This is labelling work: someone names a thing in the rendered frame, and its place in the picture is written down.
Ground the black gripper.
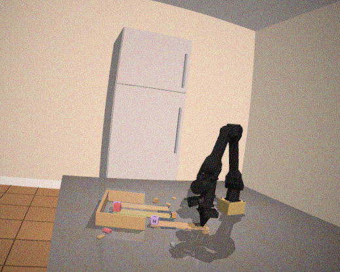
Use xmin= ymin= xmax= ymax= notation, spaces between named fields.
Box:
xmin=196 ymin=192 xmax=219 ymax=227

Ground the orange strip with purple zigzag pattern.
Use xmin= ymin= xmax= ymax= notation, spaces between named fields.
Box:
xmin=150 ymin=221 xmax=209 ymax=230

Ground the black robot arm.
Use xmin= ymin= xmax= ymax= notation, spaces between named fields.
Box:
xmin=187 ymin=124 xmax=244 ymax=207

